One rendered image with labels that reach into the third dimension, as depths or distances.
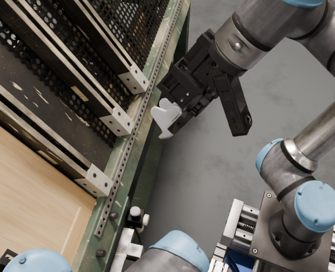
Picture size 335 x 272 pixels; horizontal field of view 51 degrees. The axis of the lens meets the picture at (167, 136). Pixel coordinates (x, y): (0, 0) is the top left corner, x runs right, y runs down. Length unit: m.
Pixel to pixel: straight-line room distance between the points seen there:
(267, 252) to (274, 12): 0.78
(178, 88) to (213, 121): 2.08
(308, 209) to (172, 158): 1.59
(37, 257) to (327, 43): 0.45
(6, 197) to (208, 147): 1.66
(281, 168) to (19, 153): 0.75
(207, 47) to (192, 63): 0.04
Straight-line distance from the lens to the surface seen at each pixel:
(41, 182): 1.17
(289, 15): 0.49
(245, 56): 0.51
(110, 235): 1.34
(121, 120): 1.39
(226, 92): 0.55
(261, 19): 0.49
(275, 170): 1.00
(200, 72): 0.55
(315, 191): 0.97
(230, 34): 0.51
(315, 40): 0.55
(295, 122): 2.77
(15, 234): 1.12
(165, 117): 0.61
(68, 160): 1.17
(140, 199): 2.09
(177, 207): 2.26
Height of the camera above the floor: 2.07
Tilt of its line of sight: 55 degrees down
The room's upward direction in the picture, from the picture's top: straight up
